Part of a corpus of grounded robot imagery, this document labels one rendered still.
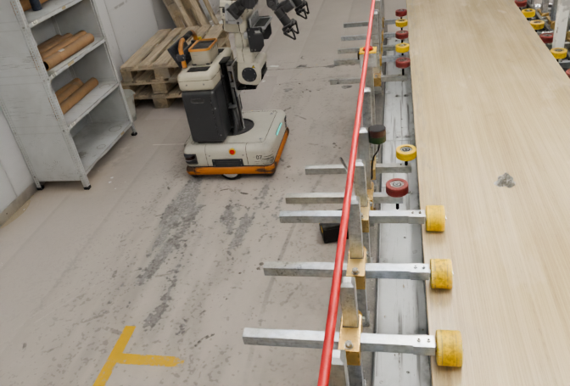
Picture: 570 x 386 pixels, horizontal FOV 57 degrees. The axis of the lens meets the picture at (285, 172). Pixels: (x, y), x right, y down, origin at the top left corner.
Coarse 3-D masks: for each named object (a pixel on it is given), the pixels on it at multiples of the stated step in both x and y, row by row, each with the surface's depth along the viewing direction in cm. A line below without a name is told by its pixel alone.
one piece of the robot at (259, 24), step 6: (258, 12) 353; (252, 18) 339; (258, 18) 353; (264, 18) 354; (270, 18) 351; (252, 24) 339; (258, 24) 343; (264, 24) 341; (270, 24) 358; (252, 30) 336; (258, 30) 336; (264, 30) 361; (270, 30) 360; (246, 36) 340; (252, 36) 339; (258, 36) 338; (264, 36) 364; (252, 42) 341; (258, 42) 340; (252, 48) 343; (258, 48) 342
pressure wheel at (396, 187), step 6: (390, 180) 191; (396, 180) 191; (402, 180) 190; (390, 186) 188; (396, 186) 188; (402, 186) 187; (390, 192) 187; (396, 192) 186; (402, 192) 186; (396, 204) 193
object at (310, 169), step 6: (306, 168) 220; (312, 168) 219; (318, 168) 219; (324, 168) 218; (330, 168) 218; (336, 168) 217; (342, 168) 217; (378, 168) 214; (384, 168) 213; (390, 168) 213; (396, 168) 212; (402, 168) 212; (408, 168) 211; (306, 174) 221; (312, 174) 221; (318, 174) 220
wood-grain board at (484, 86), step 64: (448, 0) 382; (512, 0) 362; (448, 64) 278; (512, 64) 267; (448, 128) 219; (512, 128) 212; (448, 192) 181; (512, 192) 176; (448, 256) 154; (512, 256) 150; (448, 320) 134; (512, 320) 131; (448, 384) 119; (512, 384) 116
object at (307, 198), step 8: (288, 200) 199; (296, 200) 199; (304, 200) 198; (312, 200) 197; (320, 200) 197; (328, 200) 196; (336, 200) 195; (376, 200) 192; (384, 200) 192; (392, 200) 191; (400, 200) 190
